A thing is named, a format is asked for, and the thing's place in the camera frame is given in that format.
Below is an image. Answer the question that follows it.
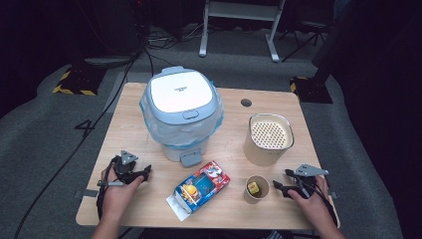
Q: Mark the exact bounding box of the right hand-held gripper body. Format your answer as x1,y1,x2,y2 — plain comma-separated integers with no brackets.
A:
288,162,330,199

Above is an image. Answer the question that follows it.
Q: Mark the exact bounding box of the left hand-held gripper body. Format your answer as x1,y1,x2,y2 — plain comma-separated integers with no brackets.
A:
111,149,147,185

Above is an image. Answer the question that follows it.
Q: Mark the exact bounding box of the brown paper cup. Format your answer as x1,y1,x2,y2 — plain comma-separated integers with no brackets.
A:
243,174,271,205

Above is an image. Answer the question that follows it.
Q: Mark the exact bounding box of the small yellow cube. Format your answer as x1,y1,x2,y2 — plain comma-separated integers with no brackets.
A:
247,180,261,196

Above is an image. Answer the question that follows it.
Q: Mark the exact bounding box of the beige container with strainer insert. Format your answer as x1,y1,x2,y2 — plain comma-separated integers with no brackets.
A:
242,113,296,167

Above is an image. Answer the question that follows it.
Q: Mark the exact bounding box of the blue red snack packet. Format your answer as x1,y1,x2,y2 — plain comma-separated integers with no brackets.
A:
165,160,232,222

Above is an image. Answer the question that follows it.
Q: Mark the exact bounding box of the person's right hand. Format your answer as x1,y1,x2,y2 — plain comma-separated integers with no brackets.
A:
287,175,333,231

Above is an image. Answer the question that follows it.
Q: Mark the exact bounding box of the person's left hand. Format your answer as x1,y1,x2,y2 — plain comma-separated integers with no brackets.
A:
99,165,145,224

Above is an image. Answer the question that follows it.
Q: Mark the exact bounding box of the grey plug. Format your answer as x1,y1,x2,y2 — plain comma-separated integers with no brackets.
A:
97,180,126,187

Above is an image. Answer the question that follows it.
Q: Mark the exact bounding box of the translucent blue trash bag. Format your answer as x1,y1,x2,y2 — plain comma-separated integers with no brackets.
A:
138,79,225,151

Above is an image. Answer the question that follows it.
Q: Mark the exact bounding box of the black stand with striped base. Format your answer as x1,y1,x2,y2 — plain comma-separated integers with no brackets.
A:
52,64,107,97
289,33,366,105

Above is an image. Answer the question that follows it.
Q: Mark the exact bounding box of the black tripod stand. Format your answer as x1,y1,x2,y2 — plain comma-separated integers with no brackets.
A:
278,18,334,64

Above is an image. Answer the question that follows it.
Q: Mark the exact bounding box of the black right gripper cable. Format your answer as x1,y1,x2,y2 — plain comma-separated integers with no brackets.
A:
297,177,339,228

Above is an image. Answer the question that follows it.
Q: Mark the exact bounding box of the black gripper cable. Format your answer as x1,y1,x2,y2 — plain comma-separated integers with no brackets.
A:
96,155,121,221
297,177,339,228

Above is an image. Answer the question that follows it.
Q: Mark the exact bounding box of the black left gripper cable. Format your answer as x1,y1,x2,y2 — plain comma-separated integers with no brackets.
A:
96,155,121,221

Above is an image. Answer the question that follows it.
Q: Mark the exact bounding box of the long black floor cable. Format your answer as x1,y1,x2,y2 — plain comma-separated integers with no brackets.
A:
12,46,148,239

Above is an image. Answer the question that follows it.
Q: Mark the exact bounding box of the white metal desk frame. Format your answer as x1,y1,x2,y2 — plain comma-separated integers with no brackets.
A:
198,0,287,64

